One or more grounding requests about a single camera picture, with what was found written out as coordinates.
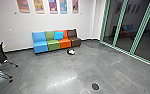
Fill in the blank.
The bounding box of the yellow wall poster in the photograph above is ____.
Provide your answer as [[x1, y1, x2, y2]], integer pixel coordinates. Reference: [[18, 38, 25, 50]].
[[32, 0, 46, 15]]

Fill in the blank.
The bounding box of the green framed glass partition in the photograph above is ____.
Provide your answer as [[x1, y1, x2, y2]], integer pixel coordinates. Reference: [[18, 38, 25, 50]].
[[100, 0, 150, 69]]

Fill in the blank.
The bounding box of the round floor drain cover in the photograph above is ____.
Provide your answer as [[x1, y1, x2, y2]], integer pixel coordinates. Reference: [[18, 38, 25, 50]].
[[91, 82, 101, 91]]

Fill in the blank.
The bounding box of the clear plastic item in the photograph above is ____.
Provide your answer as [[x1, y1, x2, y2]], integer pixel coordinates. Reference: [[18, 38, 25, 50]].
[[66, 48, 76, 56]]

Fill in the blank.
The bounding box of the orange sofa seat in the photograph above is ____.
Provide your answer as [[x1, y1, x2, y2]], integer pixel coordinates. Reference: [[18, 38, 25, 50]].
[[56, 29, 72, 50]]

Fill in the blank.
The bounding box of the blue sofa seat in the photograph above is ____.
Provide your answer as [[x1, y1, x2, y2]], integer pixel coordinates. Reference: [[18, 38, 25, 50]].
[[32, 31, 49, 54]]

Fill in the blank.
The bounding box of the red sofa behind glass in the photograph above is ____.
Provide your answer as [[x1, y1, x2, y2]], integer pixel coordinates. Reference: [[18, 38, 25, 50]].
[[119, 29, 134, 38]]

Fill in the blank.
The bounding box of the brown sofa seat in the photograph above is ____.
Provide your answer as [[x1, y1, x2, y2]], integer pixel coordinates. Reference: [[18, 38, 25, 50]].
[[67, 28, 82, 48]]

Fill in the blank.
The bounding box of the green sofa seat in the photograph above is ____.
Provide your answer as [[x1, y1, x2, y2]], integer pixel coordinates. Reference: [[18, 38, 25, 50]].
[[44, 30, 61, 52]]

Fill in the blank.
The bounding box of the blue square cushion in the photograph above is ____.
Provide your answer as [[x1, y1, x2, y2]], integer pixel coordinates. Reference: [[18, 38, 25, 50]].
[[53, 31, 65, 41]]

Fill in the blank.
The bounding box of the orange wall poster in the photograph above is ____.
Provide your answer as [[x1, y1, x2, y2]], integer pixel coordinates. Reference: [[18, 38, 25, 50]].
[[16, 0, 31, 14]]

